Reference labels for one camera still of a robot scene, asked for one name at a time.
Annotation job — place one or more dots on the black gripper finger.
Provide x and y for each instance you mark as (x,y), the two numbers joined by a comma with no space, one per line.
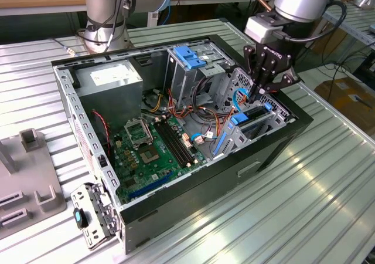
(282,80)
(249,60)

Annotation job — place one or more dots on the hard disk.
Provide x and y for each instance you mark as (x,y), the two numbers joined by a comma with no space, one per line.
(239,118)

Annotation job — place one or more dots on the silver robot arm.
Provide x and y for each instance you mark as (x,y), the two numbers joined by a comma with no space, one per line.
(304,0)

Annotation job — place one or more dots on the grey disk bay cage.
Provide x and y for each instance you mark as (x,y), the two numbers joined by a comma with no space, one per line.
(234,145)

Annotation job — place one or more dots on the brown cardboard box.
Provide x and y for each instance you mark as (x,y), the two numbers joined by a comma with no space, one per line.
(342,105)

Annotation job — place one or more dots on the blue drive bay latch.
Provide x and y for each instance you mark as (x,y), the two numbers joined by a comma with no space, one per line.
(183,54)

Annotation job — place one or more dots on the grey optical drive cage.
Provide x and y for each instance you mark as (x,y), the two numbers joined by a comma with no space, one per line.
(181,82)

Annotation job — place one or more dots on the RAM slot white clips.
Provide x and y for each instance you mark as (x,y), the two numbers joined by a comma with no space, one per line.
(181,143)
(173,143)

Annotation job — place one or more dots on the RAM slot black clips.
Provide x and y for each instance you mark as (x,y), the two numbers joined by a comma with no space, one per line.
(177,143)
(170,143)

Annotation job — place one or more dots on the thin metal locking lever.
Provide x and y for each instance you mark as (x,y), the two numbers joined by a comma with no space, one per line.
(148,129)

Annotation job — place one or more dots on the black PC case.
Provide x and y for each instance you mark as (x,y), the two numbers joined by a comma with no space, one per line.
(205,193)

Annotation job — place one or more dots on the CPU socket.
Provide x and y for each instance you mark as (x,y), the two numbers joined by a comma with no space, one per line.
(149,155)

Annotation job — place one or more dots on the grey power supply unit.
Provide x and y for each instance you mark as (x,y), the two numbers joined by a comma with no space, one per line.
(117,99)

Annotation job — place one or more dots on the green motherboard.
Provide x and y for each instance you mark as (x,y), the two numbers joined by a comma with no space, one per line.
(158,170)

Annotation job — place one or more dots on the blue expansion slot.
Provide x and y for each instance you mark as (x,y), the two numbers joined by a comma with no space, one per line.
(150,185)

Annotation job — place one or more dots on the black latch blue button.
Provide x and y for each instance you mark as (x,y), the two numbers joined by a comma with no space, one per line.
(79,218)

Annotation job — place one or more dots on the grey parts rack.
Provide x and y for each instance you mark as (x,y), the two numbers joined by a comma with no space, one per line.
(29,173)

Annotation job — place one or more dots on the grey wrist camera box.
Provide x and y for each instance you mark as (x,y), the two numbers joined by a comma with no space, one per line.
(260,29)

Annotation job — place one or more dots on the grey hinged slot bracket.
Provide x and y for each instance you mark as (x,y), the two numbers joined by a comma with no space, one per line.
(96,214)

